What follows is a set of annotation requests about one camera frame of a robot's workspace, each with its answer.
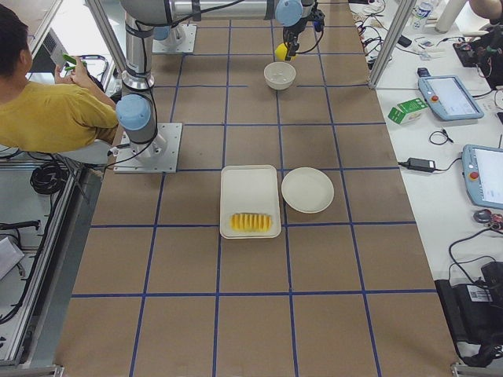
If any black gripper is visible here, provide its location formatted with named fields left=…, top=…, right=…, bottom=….
left=283, top=25, right=305, bottom=60

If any yellow lemon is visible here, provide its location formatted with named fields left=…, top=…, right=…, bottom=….
left=274, top=43, right=296, bottom=61

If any white ceramic bowl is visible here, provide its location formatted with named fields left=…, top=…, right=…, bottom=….
left=263, top=61, right=296, bottom=90

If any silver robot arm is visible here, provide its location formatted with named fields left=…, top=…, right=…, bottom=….
left=153, top=25, right=185, bottom=46
left=116, top=1, right=325, bottom=170

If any black smartphone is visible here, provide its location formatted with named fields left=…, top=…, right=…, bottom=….
left=398, top=35, right=412, bottom=48

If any green white carton box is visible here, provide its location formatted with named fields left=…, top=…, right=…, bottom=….
left=387, top=97, right=428, bottom=125

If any cream round plate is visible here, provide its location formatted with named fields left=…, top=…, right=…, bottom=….
left=281, top=167, right=335, bottom=214

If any cream rectangular tray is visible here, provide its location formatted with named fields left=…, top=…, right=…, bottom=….
left=219, top=165, right=281, bottom=240

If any far blue teach pendant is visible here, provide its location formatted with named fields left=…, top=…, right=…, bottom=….
left=418, top=75, right=484, bottom=121

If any blue teach pendant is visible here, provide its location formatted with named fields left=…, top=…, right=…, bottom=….
left=461, top=145, right=503, bottom=210
left=418, top=75, right=484, bottom=121

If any black power adapter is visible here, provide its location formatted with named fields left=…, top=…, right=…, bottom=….
left=407, top=157, right=436, bottom=173

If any sliced yellow fruit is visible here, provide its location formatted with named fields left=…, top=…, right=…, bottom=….
left=229, top=213, right=272, bottom=232

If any near blue teach pendant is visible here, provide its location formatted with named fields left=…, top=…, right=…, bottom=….
left=461, top=145, right=503, bottom=210

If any person in yellow shirt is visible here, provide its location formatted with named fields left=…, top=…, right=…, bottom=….
left=1, top=6, right=119, bottom=153

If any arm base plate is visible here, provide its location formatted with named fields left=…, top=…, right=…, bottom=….
left=112, top=123, right=182, bottom=174
left=152, top=24, right=196, bottom=55

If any aluminium frame post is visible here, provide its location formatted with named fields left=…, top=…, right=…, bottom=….
left=369, top=0, right=416, bottom=89

